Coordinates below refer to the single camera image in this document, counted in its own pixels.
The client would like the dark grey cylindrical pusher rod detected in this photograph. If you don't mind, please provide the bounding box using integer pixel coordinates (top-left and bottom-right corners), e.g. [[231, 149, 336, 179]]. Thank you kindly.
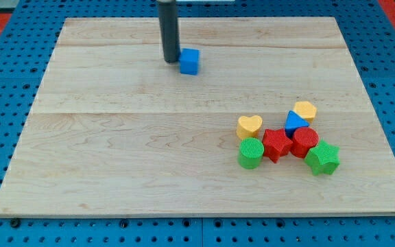
[[156, 0, 180, 63]]

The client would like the blue cube block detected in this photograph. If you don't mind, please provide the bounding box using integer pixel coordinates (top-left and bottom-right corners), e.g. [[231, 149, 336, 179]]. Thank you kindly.
[[179, 48, 200, 75]]

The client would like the yellow heart block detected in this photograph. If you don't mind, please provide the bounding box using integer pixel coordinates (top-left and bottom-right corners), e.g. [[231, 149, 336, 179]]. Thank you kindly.
[[236, 115, 263, 140]]

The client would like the light wooden board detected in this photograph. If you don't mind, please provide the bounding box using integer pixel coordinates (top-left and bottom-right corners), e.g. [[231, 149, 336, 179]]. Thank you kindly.
[[0, 17, 395, 218]]

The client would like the green cylinder block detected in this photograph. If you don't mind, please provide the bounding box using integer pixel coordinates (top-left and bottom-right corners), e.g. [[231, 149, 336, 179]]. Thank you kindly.
[[237, 137, 265, 169]]

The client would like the blue triangle block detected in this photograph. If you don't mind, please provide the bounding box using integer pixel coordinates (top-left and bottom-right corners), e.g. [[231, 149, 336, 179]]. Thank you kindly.
[[284, 110, 310, 139]]

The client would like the red star block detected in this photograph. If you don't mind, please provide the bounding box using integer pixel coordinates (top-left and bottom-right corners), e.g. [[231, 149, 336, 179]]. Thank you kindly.
[[262, 128, 293, 163]]

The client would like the yellow hexagon block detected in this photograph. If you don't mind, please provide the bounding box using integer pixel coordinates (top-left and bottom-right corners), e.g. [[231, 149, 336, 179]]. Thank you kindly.
[[293, 101, 318, 124]]

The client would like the red cylinder block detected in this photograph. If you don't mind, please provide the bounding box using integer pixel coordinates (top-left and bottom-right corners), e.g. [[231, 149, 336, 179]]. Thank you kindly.
[[290, 127, 320, 158]]

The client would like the green star block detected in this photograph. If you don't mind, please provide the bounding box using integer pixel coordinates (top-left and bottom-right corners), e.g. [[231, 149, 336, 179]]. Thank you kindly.
[[304, 139, 340, 176]]

